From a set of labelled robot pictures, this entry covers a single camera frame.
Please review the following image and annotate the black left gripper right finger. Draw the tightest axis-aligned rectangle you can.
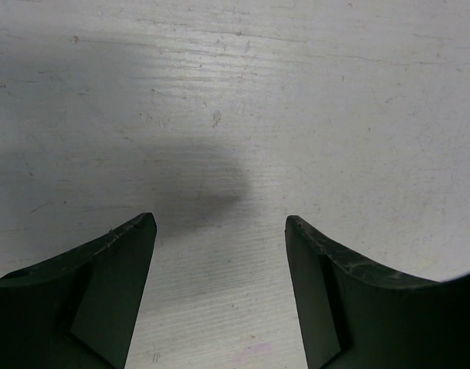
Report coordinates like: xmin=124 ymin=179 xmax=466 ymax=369
xmin=285 ymin=215 xmax=470 ymax=368

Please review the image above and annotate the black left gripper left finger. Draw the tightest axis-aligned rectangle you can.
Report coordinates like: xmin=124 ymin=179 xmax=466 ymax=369
xmin=0 ymin=213 xmax=156 ymax=368

